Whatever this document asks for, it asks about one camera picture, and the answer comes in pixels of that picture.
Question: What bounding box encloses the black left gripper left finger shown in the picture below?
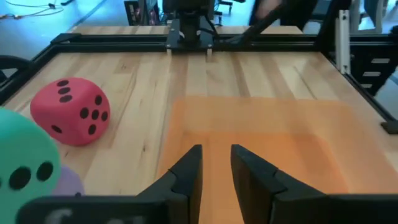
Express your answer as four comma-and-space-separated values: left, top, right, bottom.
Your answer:
15, 144, 204, 224

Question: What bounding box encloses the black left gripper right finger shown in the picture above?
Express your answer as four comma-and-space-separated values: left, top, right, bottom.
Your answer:
230, 144, 398, 224

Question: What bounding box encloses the orange plastic tray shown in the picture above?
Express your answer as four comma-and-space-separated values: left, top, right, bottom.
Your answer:
155, 95, 398, 224

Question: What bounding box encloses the red foam die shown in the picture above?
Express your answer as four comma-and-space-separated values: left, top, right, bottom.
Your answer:
30, 77, 111, 147

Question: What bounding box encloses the green foam die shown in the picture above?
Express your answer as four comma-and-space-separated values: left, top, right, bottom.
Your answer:
0, 107, 62, 224

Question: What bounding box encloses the purple foam die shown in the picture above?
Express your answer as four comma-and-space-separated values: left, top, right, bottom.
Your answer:
51, 165, 85, 197

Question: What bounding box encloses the black table clamp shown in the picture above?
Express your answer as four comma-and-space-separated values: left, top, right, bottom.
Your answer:
381, 119, 398, 135
0, 55, 32, 83

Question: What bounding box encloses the black drawer cabinet with labels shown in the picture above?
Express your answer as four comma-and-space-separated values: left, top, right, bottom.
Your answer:
349, 43, 398, 96

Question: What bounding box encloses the silver aluminium profile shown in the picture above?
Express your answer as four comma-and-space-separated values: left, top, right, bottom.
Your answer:
335, 9, 351, 75

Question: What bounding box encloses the black computer tower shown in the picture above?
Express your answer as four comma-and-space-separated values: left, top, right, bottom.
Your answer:
124, 0, 162, 26

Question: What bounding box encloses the office chair with white armrests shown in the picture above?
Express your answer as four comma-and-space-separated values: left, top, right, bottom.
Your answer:
348, 0, 398, 35

